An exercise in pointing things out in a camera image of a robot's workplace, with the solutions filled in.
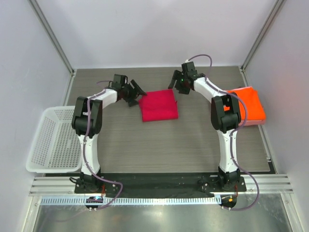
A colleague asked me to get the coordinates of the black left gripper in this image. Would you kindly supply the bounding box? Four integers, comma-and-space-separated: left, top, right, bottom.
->
121, 80, 147, 106

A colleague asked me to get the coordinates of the magenta t shirt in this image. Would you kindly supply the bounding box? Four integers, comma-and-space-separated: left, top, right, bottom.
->
139, 89, 179, 122

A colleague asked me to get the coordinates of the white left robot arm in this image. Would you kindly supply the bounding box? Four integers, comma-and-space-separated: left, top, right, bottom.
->
71, 74, 147, 193

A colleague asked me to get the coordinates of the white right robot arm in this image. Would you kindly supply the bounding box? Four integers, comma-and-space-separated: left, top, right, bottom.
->
168, 61, 241, 191

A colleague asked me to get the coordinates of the pink folded t shirt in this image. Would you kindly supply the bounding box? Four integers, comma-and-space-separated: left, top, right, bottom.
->
244, 120, 266, 126

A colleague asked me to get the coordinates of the orange folded t shirt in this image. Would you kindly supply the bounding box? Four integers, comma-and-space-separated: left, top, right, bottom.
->
227, 87, 267, 122

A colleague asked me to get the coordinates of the white plastic perforated basket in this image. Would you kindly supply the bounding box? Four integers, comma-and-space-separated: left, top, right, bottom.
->
26, 106, 82, 174

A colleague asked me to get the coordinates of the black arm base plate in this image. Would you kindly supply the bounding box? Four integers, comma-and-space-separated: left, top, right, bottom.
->
69, 173, 247, 199

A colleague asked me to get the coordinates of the left aluminium frame post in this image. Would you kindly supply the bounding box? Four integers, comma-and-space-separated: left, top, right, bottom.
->
28, 0, 76, 75

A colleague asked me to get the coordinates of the aluminium frame post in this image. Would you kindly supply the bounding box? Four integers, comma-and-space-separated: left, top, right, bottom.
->
28, 0, 76, 75
240, 0, 286, 72

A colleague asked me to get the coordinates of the right aluminium frame post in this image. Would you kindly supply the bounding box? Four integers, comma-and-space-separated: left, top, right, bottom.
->
240, 0, 286, 72

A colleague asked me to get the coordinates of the aluminium extrusion rail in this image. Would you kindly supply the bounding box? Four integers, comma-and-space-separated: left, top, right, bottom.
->
29, 174, 294, 196

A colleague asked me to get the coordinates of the white slotted cable duct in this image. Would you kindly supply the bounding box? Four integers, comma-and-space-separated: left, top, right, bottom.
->
41, 195, 221, 206

